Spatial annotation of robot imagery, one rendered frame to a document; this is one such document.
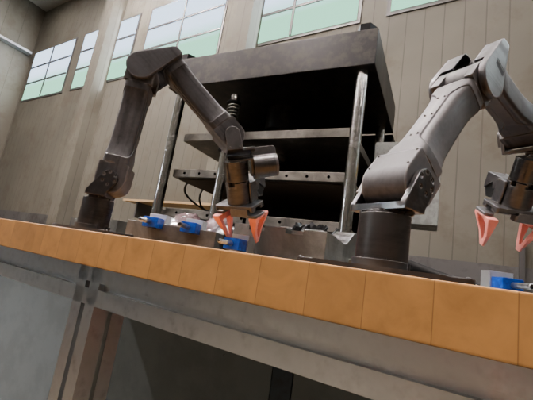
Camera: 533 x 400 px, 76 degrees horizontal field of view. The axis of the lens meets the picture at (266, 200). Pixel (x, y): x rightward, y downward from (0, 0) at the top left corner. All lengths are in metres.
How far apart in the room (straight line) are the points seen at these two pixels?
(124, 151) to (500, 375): 0.73
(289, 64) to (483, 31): 2.93
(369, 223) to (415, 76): 4.01
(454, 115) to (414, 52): 4.00
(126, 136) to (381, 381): 0.70
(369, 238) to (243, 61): 1.83
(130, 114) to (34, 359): 0.92
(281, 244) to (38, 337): 0.91
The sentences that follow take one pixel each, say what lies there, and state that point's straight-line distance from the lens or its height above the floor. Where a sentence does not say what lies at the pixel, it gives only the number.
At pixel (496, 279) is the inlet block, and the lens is 0.90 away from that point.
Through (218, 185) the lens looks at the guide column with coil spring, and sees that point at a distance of 1.97.
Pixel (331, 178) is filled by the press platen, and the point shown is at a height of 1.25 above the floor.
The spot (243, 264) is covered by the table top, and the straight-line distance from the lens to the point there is 0.29.
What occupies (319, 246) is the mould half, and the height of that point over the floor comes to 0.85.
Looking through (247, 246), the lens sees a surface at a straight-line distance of 0.85.
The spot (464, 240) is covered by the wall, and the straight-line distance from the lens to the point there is 3.74.
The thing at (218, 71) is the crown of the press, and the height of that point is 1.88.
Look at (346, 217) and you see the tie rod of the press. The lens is 1.61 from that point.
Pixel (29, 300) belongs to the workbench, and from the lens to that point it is 1.51.
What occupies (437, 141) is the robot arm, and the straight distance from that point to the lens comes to 0.53.
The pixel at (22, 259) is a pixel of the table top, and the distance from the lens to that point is 0.63.
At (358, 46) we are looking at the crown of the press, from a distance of 1.92.
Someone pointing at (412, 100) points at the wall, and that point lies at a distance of 4.26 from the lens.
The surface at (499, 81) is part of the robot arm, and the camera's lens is 0.69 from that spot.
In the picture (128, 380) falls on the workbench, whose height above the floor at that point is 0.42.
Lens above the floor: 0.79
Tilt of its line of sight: 11 degrees up
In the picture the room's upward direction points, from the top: 9 degrees clockwise
